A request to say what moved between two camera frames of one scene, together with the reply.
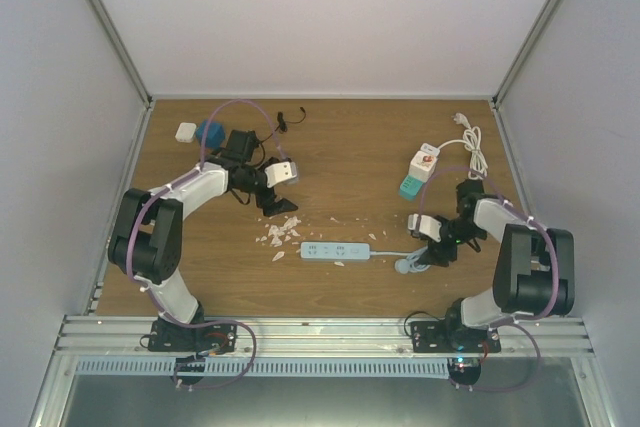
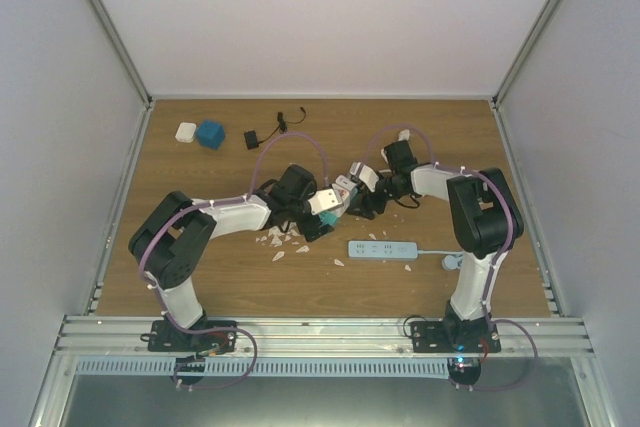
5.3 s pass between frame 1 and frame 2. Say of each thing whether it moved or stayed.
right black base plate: stayed
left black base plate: stayed
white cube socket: moved
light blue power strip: moved
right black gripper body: moved
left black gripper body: moved
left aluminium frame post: stayed
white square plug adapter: stayed
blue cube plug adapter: stayed
